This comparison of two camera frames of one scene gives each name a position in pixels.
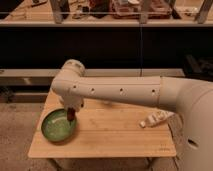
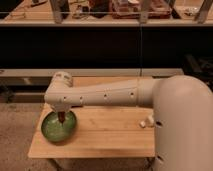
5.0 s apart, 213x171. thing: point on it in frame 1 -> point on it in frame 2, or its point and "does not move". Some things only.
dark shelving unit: (106, 34) does not move
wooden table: (107, 130) does not move
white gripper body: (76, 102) -> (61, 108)
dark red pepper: (71, 113) -> (61, 115)
